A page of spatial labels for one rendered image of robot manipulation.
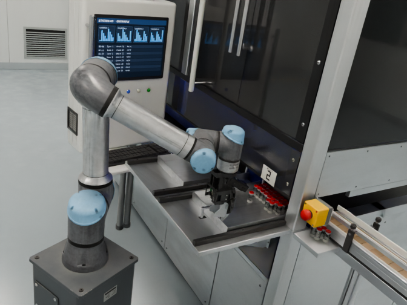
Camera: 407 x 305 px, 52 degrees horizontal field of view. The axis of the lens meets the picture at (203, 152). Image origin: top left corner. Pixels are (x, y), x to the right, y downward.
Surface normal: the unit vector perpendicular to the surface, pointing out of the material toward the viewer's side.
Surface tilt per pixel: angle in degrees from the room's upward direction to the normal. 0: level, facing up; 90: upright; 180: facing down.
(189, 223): 0
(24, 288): 0
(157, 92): 90
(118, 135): 90
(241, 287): 90
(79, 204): 8
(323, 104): 90
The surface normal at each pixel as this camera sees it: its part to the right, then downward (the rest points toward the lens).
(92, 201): 0.14, -0.84
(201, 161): 0.03, 0.41
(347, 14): -0.86, 0.09
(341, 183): 0.49, 0.42
